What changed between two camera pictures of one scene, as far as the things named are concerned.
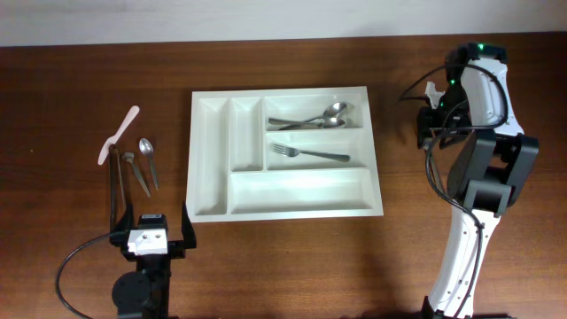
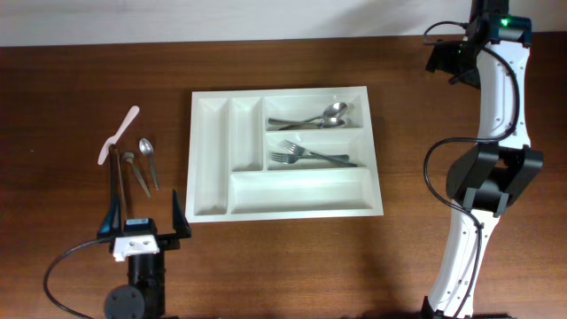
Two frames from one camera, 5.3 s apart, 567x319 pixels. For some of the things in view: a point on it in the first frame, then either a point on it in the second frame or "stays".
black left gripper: x=177 y=248 to x=171 y=240
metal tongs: x=113 y=159 stays
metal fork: x=431 y=171 to x=302 y=151
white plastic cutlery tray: x=282 y=154 stays
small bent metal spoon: x=128 y=157 stays
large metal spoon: x=330 y=111 stays
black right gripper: x=426 y=122 to x=441 y=58
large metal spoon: x=332 y=122 stays
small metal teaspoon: x=146 y=148 stays
